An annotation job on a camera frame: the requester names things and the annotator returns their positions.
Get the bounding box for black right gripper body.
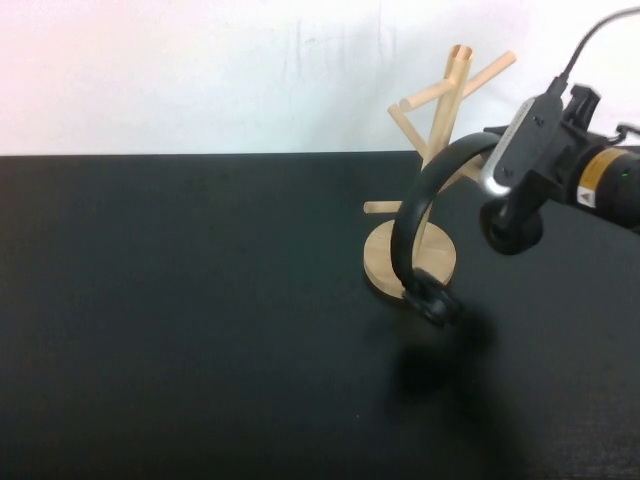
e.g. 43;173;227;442
519;83;601;204

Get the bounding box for black over-ear headphones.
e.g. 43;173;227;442
391;130;545;329

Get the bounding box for light wooden headphone stand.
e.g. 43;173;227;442
362;44;517;301

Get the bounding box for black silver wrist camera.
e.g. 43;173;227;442
480;91;571;202

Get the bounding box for black camera cable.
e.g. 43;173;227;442
546;3;640;97

